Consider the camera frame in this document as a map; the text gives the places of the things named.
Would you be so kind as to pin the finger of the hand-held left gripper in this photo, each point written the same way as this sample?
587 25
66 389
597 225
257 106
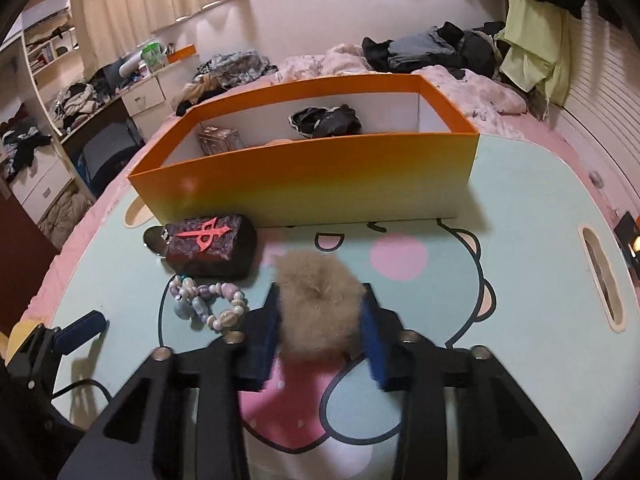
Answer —
80 332

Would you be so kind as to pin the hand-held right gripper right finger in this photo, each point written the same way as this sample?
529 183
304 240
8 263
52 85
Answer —
372 345

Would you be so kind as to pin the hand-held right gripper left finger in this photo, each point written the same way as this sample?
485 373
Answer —
265 340

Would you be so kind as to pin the beige fur pompom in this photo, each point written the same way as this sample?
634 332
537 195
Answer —
320 305

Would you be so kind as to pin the black box with red emblem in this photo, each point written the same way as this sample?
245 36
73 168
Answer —
210 260

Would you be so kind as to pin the orange cardboard box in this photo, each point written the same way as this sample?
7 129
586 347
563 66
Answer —
300 185

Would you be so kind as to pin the black cloth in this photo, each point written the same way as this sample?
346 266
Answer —
330 122

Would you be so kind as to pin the green container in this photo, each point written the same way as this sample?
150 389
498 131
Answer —
152 57

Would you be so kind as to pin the yellow cloth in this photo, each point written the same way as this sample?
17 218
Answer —
20 332

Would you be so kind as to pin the dark brown cabinet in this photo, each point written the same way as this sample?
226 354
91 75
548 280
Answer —
20 260

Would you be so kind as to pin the white drawer cabinet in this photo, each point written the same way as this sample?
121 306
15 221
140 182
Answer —
40 185

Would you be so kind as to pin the black and white clothes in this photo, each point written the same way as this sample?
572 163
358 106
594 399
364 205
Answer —
25 142

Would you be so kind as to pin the mixed clothes heap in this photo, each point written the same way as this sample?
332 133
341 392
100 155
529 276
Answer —
75 100

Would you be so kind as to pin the white desk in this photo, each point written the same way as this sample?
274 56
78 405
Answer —
145 95

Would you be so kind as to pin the mint green lap table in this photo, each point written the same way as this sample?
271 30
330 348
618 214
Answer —
520 130

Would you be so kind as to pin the white rolled bundle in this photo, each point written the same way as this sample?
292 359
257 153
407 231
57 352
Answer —
131 66

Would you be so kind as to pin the pink floral quilt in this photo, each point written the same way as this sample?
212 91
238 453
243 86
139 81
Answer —
480 95

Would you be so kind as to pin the patterned clothes pile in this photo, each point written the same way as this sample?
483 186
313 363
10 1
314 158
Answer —
235 67

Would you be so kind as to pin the small grey toy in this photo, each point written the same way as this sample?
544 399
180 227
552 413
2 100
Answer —
595 178

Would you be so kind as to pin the white shelf unit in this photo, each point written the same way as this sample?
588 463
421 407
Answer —
45 55

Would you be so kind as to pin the small orange carton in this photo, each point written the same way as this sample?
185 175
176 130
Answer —
182 52

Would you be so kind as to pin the dark clothes pile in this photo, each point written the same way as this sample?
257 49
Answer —
415 47

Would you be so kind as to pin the white air conditioner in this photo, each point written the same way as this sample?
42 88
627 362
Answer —
47 10

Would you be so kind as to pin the white louvered closet door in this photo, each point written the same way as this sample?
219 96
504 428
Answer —
600 110

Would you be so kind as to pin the beige curtain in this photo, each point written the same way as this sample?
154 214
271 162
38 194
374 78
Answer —
150 5

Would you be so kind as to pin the light green garment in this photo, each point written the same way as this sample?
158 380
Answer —
530 35

